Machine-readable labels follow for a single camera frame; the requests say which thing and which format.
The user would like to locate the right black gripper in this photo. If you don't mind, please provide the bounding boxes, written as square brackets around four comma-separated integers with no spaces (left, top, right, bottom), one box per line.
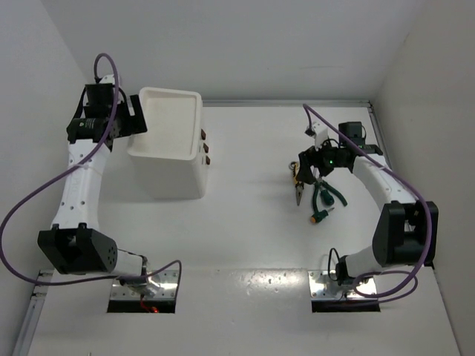
[295,136,345,185]

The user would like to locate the white drawer cabinet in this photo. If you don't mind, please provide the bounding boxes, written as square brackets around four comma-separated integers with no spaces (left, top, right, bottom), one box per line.
[127,87,209,200]

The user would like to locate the all green screwdriver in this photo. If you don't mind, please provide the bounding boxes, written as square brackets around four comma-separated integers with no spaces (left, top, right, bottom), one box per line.
[318,178,335,207]

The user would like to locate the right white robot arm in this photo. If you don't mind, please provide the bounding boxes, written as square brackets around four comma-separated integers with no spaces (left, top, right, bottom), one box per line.
[295,122,439,284]

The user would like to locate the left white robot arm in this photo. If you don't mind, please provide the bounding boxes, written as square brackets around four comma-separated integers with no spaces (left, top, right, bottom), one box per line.
[38,83,147,284]

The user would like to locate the green orange screwdriver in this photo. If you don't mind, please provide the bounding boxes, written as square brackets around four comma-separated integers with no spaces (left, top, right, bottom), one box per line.
[310,208,334,224]

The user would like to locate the yellow handled pliers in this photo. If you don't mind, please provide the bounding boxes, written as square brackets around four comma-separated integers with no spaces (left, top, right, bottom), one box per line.
[289,161,304,206]

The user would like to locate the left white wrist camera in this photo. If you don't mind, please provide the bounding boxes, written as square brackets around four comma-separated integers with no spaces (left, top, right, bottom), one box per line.
[95,74,122,87]

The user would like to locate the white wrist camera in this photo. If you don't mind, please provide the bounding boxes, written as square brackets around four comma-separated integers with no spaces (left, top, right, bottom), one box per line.
[305,122,329,150]
[95,74,122,87]

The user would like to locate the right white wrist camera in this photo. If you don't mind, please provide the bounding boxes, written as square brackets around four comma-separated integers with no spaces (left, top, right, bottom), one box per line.
[305,122,329,150]

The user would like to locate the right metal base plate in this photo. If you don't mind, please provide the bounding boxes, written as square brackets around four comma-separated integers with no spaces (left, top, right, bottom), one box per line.
[308,270,377,302]

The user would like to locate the metal base plate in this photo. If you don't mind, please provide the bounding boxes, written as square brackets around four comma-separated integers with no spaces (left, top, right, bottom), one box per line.
[109,269,180,302]
[308,270,377,302]

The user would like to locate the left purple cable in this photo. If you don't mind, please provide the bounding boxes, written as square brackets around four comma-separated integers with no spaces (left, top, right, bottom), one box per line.
[0,53,183,286]

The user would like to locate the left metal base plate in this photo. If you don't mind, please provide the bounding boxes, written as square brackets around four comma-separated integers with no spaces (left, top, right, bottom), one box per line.
[109,269,180,302]

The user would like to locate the aluminium rail left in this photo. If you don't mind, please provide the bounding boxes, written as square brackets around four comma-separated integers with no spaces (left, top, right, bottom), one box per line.
[12,285,48,356]

